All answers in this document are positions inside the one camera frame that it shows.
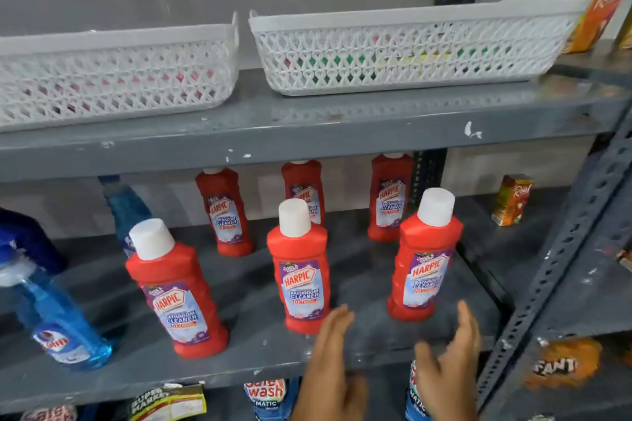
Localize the person's left hand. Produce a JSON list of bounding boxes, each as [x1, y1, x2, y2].
[[291, 305, 369, 421]]

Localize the person's right hand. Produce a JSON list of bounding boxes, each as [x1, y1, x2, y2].
[[414, 300, 483, 421]]

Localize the blue detergent packet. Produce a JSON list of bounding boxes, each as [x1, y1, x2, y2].
[[405, 360, 436, 421], [243, 378, 300, 421]]

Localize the grey metal shelf board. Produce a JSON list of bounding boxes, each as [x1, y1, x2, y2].
[[0, 209, 504, 415], [0, 68, 632, 184], [457, 186, 632, 337]]

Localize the orange soda bottle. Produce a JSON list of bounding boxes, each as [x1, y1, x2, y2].
[[522, 336, 604, 392]]

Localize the group of red cleaner bottles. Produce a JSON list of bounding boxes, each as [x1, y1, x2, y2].
[[125, 152, 465, 360]]

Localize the small orange juice carton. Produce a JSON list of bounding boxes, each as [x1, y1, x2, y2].
[[491, 174, 534, 227]]

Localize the yellow and black packet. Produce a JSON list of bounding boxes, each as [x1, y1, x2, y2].
[[128, 383, 207, 421]]

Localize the light blue spray bottle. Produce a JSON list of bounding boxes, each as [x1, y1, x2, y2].
[[98, 175, 153, 259], [0, 238, 114, 371]]

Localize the colourful items in basket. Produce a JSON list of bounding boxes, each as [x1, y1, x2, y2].
[[281, 33, 514, 83]]

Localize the white lattice plastic basket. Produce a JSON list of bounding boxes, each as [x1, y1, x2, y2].
[[0, 12, 241, 133], [249, 0, 592, 97]]

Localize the pink and white packet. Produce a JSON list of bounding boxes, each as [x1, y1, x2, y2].
[[20, 403, 78, 421]]

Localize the dark blue bottle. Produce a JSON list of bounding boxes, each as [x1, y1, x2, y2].
[[0, 208, 68, 276]]

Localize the pink items in basket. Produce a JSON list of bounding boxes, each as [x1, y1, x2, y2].
[[30, 68, 218, 115]]

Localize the large orange juice carton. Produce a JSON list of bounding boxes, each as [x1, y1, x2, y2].
[[563, 0, 632, 54]]

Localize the grey perforated upright post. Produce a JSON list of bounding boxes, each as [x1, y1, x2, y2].
[[475, 110, 632, 412]]

